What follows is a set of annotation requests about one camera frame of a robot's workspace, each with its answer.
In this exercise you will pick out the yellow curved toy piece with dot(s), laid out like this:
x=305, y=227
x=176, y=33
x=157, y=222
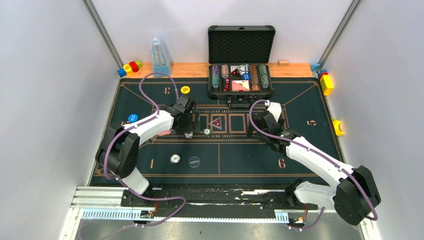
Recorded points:
x=337, y=125

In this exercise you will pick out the green poker table mat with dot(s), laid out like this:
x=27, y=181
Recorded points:
x=228, y=156

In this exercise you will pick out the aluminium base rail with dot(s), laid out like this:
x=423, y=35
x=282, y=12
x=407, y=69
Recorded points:
x=192, y=203

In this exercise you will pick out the green toy block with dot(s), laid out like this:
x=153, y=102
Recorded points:
x=139, y=64

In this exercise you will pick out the yellow toy cylinder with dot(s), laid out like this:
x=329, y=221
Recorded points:
x=128, y=69

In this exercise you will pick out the yellow big blind button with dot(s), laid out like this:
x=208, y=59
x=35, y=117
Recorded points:
x=185, y=90

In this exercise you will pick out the white-blue poker chip stack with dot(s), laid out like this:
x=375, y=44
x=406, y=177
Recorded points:
x=175, y=158

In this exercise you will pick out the purple-green chip row in case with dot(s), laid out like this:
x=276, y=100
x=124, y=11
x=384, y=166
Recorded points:
x=215, y=77

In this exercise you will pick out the red toy cylinder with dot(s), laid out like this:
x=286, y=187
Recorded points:
x=134, y=66

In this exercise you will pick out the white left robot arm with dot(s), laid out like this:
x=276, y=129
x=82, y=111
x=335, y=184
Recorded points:
x=119, y=148

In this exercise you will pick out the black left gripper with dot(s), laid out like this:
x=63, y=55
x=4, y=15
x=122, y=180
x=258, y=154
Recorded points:
x=189, y=126

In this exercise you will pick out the blue button in case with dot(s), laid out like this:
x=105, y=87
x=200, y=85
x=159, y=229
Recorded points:
x=246, y=76

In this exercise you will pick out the orange chip row in case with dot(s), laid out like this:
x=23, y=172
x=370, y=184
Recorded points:
x=254, y=78

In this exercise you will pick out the blue toy cube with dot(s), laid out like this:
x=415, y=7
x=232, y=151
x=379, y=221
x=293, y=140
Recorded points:
x=121, y=72

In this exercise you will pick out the pink-white chip row in case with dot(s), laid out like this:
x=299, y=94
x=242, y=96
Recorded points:
x=224, y=71

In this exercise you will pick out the small wooden block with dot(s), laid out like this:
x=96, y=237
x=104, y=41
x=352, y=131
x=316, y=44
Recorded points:
x=283, y=62

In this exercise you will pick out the yellow toy block right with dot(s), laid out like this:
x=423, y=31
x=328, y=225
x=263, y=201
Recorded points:
x=326, y=83

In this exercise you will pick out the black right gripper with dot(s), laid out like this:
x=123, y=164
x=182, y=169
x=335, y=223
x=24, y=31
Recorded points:
x=250, y=131

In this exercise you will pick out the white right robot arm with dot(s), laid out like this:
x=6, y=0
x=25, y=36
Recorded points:
x=350, y=191

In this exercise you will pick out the black poker chip case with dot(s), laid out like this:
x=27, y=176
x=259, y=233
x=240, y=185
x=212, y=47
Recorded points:
x=239, y=47

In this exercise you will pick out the clear dealer button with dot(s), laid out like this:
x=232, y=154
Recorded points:
x=194, y=162

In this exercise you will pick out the playing card deck in case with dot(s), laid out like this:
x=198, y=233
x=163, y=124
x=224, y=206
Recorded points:
x=240, y=86

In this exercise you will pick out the blue small blind button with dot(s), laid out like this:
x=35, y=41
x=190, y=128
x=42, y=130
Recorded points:
x=132, y=118

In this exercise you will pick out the red triangular all-in marker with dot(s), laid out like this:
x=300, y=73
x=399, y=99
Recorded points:
x=216, y=123

